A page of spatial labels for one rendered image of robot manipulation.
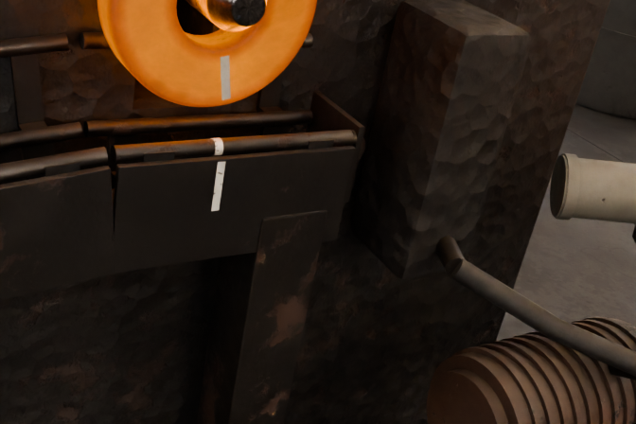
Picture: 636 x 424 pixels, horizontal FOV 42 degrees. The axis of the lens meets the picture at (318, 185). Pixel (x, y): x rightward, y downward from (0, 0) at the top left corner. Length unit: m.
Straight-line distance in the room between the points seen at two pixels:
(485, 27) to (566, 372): 0.31
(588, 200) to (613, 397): 0.18
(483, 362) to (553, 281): 1.28
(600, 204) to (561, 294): 1.23
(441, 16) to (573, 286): 1.40
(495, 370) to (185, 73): 0.37
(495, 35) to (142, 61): 0.28
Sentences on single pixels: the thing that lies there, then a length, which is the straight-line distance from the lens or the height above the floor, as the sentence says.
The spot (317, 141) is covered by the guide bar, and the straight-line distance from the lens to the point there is 0.64.
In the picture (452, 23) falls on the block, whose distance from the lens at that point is 0.70.
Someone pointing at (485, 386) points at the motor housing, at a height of 0.52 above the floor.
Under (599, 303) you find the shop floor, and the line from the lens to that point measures 2.02.
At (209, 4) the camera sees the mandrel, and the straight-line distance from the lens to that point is 0.56.
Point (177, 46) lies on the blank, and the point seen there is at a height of 0.78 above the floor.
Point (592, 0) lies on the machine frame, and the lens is 0.92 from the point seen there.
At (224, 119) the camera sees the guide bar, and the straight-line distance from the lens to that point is 0.67.
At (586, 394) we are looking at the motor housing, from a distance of 0.79.
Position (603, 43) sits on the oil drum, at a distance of 3.25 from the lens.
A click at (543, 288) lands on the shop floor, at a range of 1.99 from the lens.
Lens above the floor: 0.96
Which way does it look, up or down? 26 degrees down
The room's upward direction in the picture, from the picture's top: 11 degrees clockwise
